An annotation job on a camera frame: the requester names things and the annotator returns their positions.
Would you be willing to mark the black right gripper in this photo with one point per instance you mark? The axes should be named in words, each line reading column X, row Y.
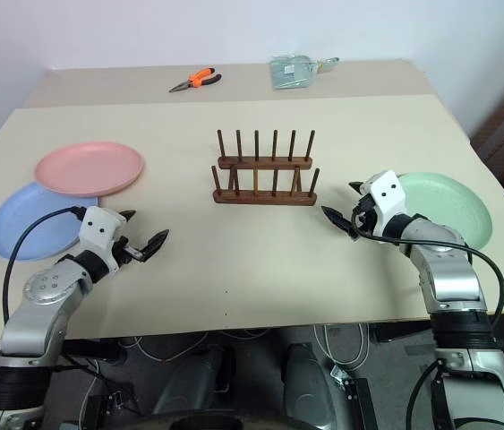
column 364, row 217

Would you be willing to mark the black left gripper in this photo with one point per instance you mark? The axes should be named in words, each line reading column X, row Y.
column 127, row 251

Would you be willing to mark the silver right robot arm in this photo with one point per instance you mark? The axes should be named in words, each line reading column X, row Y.
column 450, row 277

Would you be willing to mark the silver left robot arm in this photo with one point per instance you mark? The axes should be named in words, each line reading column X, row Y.
column 41, row 286

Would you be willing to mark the wooden dish rack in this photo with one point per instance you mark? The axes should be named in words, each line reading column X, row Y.
column 262, row 197

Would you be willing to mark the pink plastic plate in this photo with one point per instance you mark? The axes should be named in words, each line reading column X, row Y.
column 90, row 168

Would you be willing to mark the green plastic plate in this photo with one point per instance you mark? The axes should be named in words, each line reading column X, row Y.
column 448, row 201

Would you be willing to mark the blue plastic plate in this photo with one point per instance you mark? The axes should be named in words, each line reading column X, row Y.
column 32, row 219

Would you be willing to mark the grey-green packaged dustpan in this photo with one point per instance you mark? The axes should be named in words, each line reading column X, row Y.
column 289, row 71

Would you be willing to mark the grey rounded shell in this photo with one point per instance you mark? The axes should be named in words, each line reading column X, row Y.
column 307, row 385
column 198, row 380

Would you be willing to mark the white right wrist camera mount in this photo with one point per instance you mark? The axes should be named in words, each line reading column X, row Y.
column 388, row 192

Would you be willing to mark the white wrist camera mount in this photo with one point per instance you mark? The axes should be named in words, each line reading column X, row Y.
column 388, row 192
column 99, row 226

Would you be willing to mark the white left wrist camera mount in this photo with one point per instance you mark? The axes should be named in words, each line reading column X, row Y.
column 99, row 226

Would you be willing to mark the black metal bracket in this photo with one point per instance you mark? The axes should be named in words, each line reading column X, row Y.
column 361, row 403

